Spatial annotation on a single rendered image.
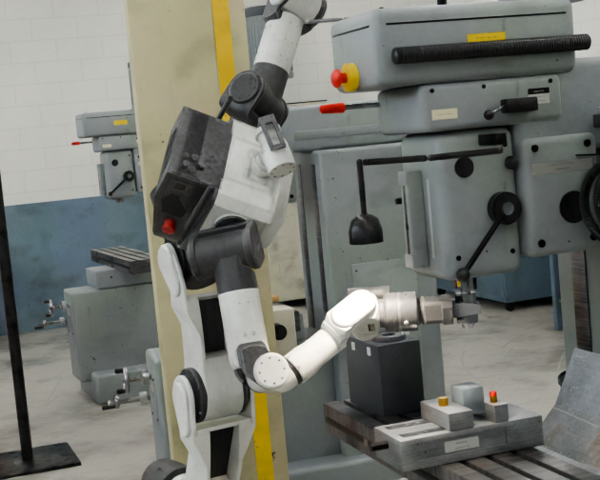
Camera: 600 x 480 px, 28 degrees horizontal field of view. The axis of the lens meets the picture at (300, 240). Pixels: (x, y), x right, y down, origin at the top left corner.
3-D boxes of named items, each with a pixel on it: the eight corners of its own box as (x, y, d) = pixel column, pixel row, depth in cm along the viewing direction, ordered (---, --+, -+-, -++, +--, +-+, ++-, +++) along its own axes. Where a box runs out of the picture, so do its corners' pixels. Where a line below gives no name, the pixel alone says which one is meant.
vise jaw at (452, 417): (450, 431, 261) (448, 413, 260) (420, 418, 275) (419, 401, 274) (474, 427, 263) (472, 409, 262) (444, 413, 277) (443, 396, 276)
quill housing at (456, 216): (448, 283, 252) (435, 131, 249) (407, 275, 271) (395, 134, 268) (527, 271, 258) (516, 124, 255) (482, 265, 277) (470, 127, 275)
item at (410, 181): (412, 269, 258) (405, 171, 256) (405, 267, 262) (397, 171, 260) (430, 266, 259) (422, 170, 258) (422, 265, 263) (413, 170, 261)
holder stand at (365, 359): (384, 417, 307) (377, 341, 305) (350, 402, 327) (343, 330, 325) (426, 410, 311) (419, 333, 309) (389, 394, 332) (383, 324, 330)
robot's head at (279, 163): (261, 185, 268) (275, 163, 261) (246, 147, 272) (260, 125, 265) (286, 182, 272) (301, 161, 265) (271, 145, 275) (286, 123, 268)
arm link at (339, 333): (381, 301, 262) (335, 337, 258) (384, 322, 270) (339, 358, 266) (362, 283, 266) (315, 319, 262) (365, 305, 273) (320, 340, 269)
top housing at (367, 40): (379, 88, 241) (371, 6, 240) (332, 94, 266) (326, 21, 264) (581, 70, 256) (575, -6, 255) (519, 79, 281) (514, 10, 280)
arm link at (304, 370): (344, 352, 260) (275, 407, 255) (331, 357, 270) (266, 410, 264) (313, 313, 260) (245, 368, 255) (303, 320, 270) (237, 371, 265)
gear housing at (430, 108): (424, 132, 246) (420, 84, 245) (378, 135, 269) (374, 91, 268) (566, 119, 257) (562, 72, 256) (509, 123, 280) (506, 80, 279)
